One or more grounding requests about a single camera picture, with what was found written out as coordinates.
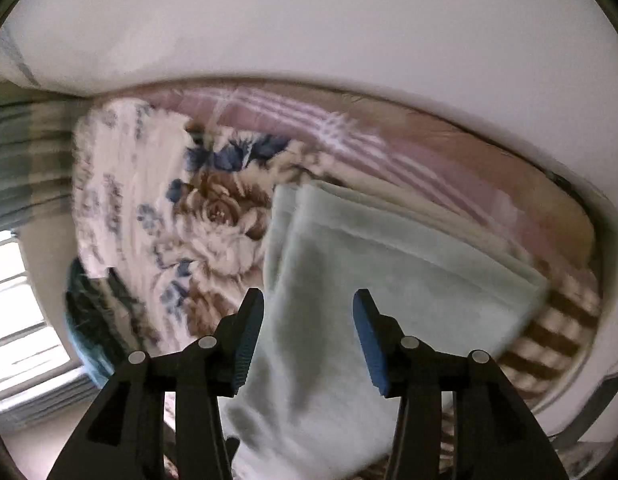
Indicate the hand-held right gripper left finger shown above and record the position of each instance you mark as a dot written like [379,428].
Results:
[249,340]

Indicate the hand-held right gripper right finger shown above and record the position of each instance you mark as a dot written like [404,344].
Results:
[371,340]

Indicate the light green fleece pants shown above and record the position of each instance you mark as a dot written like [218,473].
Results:
[339,270]

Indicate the folded teal velvet duvet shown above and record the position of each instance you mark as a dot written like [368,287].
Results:
[99,320]

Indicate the floral bed blanket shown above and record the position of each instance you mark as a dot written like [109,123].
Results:
[139,200]

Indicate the brown checked bed sheet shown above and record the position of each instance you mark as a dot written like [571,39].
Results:
[554,325]

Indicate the pink plaid mattress cover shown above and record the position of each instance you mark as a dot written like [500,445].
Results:
[414,160]

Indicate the white framed window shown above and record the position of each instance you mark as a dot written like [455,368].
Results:
[24,320]

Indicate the grey metal bar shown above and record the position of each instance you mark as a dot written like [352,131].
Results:
[594,405]

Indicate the grey-green striped curtain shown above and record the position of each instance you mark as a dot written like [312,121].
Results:
[29,160]

